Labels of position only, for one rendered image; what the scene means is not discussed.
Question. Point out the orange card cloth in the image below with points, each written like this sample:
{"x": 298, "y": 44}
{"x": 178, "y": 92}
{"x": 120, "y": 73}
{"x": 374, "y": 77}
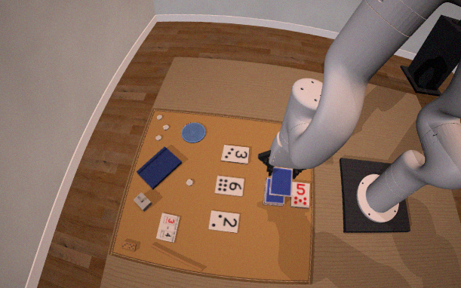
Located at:
{"x": 200, "y": 273}
{"x": 272, "y": 243}

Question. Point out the blue round coaster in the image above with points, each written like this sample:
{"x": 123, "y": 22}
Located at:
{"x": 193, "y": 132}

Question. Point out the blue playing card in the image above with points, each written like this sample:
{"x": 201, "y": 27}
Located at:
{"x": 271, "y": 199}

